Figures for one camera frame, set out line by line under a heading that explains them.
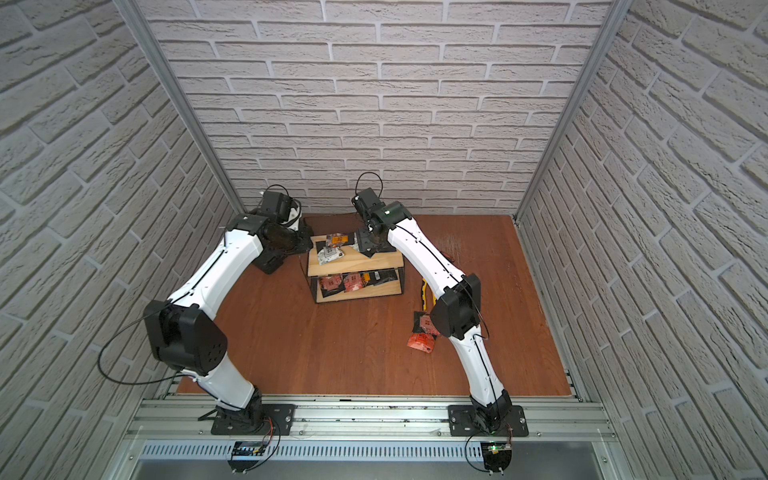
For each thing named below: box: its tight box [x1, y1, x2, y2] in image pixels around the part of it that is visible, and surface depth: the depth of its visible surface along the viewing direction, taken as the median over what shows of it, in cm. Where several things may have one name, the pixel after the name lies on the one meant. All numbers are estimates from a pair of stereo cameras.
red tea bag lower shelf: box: [318, 273, 345, 297], surface depth 99 cm
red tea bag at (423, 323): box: [412, 311, 441, 338], surface depth 92 cm
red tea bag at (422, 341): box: [407, 332, 435, 353], surface depth 89 cm
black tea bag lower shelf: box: [369, 268, 398, 286], surface depth 102 cm
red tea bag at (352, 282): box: [344, 272, 363, 293], surface depth 99 cm
